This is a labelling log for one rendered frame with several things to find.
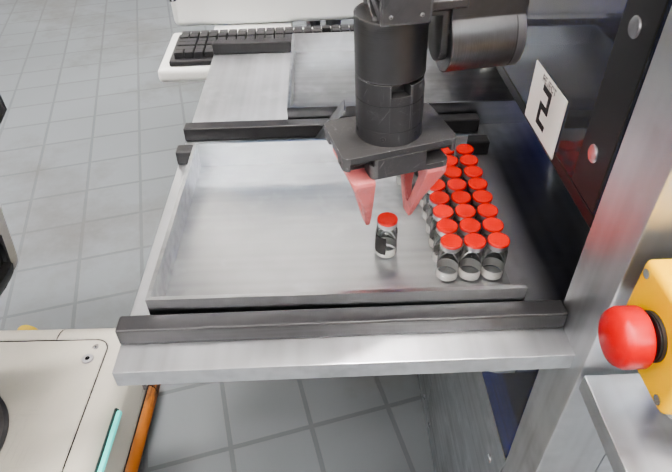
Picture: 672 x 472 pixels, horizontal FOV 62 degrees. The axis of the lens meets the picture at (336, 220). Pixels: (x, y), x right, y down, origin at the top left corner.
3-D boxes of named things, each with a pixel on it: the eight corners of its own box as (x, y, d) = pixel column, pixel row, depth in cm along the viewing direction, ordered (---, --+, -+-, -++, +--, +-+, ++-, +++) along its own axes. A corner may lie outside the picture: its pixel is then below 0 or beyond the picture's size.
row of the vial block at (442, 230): (430, 175, 69) (434, 143, 66) (459, 282, 55) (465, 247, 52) (412, 176, 69) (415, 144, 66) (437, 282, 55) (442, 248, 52)
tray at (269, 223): (463, 157, 72) (467, 134, 70) (520, 313, 52) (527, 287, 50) (199, 165, 72) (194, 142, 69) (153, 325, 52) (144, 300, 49)
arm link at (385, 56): (347, -14, 43) (360, 13, 39) (434, -22, 44) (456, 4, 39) (349, 70, 48) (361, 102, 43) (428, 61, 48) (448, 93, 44)
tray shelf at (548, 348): (478, 46, 103) (480, 36, 102) (658, 365, 50) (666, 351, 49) (218, 54, 103) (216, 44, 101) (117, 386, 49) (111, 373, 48)
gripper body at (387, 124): (456, 155, 49) (466, 76, 44) (344, 179, 47) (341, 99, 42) (426, 119, 53) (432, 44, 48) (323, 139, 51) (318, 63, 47)
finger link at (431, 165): (442, 228, 54) (451, 145, 47) (371, 244, 52) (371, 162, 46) (414, 187, 59) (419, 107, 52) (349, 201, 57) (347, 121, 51)
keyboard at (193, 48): (361, 31, 124) (362, 20, 122) (368, 58, 113) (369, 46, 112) (180, 39, 122) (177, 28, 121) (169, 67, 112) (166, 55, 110)
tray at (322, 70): (486, 47, 98) (490, 27, 96) (531, 122, 78) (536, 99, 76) (293, 53, 98) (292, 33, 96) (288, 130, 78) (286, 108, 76)
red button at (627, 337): (640, 330, 38) (660, 291, 36) (668, 380, 35) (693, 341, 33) (585, 332, 38) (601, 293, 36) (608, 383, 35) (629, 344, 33)
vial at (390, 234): (395, 244, 59) (397, 213, 57) (397, 258, 58) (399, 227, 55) (374, 245, 59) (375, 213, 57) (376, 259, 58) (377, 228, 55)
